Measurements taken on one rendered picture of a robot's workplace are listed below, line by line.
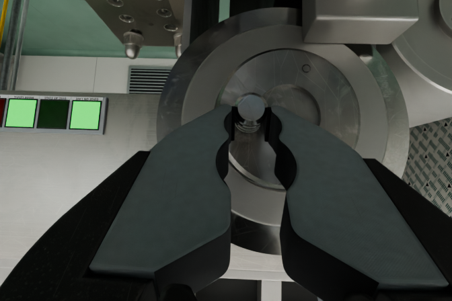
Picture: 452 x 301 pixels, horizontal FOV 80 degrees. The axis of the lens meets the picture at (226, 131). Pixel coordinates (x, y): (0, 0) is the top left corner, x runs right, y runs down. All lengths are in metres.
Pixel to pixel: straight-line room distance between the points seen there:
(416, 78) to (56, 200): 0.54
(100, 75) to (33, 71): 0.75
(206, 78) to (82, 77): 3.28
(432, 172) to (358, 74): 0.20
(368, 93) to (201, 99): 0.09
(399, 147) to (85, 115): 0.49
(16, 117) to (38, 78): 3.06
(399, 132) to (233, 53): 0.11
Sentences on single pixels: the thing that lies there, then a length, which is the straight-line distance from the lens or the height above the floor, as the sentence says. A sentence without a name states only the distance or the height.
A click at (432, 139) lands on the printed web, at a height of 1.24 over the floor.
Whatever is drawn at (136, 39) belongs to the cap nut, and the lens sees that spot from 0.56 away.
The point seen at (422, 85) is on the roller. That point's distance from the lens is 0.20.
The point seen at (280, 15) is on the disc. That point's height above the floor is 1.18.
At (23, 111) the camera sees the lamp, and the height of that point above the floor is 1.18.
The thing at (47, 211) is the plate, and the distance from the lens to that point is 0.59.
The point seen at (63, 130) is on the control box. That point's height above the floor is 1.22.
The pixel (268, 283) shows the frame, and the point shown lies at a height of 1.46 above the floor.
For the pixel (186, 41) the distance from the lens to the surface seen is 0.19.
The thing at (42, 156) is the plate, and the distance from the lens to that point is 0.60.
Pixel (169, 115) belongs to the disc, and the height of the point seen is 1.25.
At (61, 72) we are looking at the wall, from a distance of 3.57.
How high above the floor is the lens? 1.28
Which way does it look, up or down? 9 degrees down
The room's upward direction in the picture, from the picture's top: 178 degrees counter-clockwise
